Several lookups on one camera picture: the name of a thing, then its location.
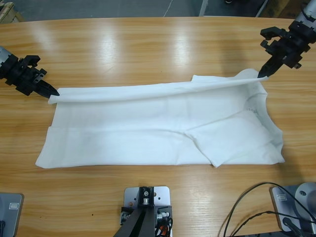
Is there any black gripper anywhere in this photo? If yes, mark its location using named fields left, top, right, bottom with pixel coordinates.
left=258, top=21, right=316, bottom=79
left=0, top=55, right=61, bottom=101

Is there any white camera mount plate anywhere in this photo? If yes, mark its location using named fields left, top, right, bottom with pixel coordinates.
left=123, top=186, right=173, bottom=237

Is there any orange and black cable bundle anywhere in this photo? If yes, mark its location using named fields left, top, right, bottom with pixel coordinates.
left=154, top=218, right=175, bottom=237

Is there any pale printed cardboard box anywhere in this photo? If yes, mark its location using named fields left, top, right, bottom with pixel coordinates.
left=278, top=6, right=301, bottom=20

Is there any grey base plate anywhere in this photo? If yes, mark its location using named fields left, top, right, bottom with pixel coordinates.
left=0, top=192, right=25, bottom=237
left=269, top=185, right=316, bottom=233

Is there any slanted metal bar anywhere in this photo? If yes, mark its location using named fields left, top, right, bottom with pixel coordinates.
left=255, top=0, right=270, bottom=17

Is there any wooden pallet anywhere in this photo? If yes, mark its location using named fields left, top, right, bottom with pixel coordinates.
left=0, top=1, right=25, bottom=24

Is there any white upright post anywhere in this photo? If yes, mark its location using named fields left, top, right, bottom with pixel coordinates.
left=198, top=0, right=208, bottom=17

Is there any thin braided black cable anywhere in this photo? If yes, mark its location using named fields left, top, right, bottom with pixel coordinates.
left=231, top=211, right=301, bottom=237

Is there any white T-shirt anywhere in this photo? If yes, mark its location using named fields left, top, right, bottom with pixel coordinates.
left=34, top=68, right=286, bottom=168

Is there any brown cardboard box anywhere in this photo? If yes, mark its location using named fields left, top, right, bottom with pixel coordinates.
left=259, top=0, right=292, bottom=18

